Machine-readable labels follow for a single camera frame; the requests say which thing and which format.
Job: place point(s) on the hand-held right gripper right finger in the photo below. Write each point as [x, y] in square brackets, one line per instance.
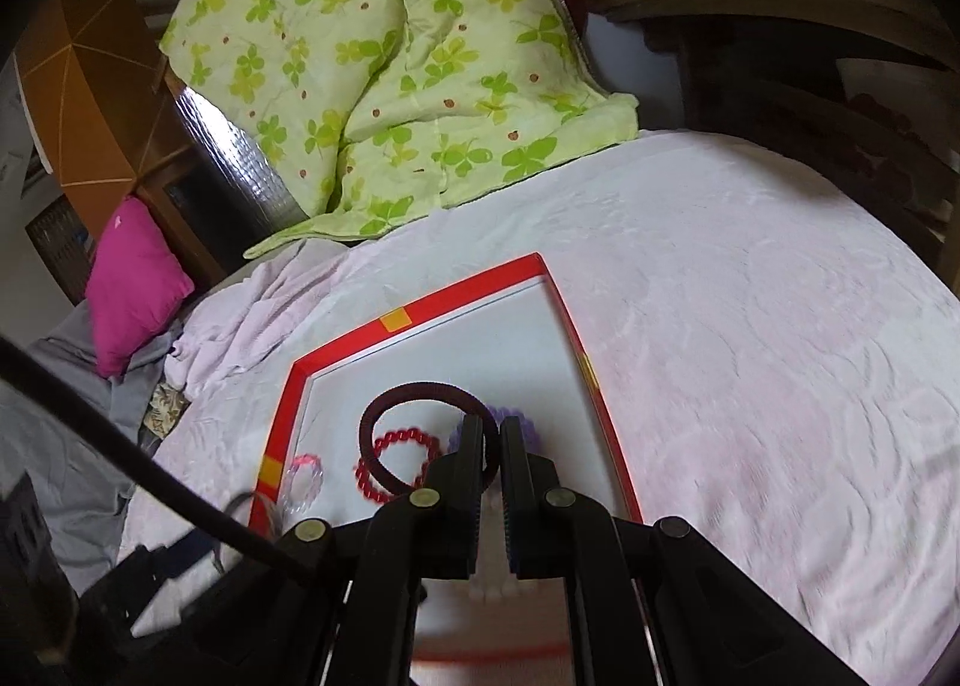
[510, 461]

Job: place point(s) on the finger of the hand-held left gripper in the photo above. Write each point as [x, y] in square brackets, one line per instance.
[187, 552]

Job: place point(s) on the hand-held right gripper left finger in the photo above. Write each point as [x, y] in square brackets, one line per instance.
[472, 453]

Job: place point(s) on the red shallow tray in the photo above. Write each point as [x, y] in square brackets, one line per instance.
[540, 356]

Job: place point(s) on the patterned beige cloth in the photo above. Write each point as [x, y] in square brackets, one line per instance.
[165, 412]

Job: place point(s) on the grey bed sheet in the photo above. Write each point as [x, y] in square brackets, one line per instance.
[67, 446]

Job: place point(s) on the pale pink textured blanket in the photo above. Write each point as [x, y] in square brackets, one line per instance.
[750, 356]

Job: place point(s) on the magenta pillow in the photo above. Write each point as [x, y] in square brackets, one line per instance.
[135, 289]

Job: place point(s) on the dark wicker cabinet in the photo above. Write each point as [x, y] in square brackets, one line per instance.
[60, 244]

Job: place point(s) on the silver foil panel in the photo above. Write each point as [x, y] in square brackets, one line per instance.
[240, 161]

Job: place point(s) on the green clover print quilt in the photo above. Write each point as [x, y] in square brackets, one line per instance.
[375, 56]

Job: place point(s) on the dark wooden furniture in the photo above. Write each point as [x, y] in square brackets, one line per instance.
[810, 94]

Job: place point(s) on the brown wooden frame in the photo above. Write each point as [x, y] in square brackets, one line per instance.
[180, 206]

